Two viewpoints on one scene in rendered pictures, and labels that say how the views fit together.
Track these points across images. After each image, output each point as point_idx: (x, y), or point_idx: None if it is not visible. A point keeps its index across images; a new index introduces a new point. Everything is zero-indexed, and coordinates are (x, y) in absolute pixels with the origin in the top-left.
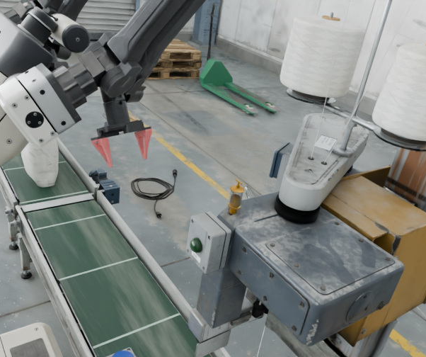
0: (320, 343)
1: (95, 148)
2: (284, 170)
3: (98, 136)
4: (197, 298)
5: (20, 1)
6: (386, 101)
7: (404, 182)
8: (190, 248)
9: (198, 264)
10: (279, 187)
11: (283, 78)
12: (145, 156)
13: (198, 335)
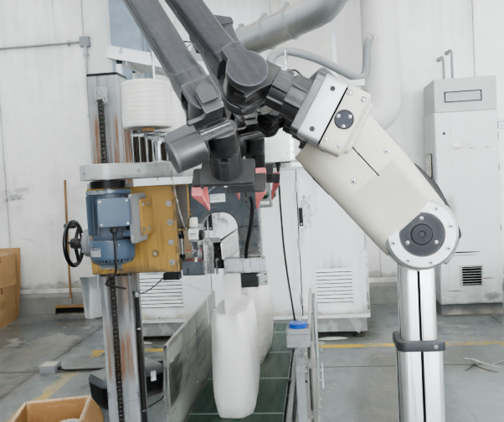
0: (225, 240)
1: (277, 187)
2: (134, 208)
3: (271, 180)
4: (260, 247)
5: (263, 58)
6: (182, 118)
7: (128, 181)
8: (275, 195)
9: (272, 205)
10: (135, 226)
11: (168, 120)
12: (239, 196)
13: (265, 265)
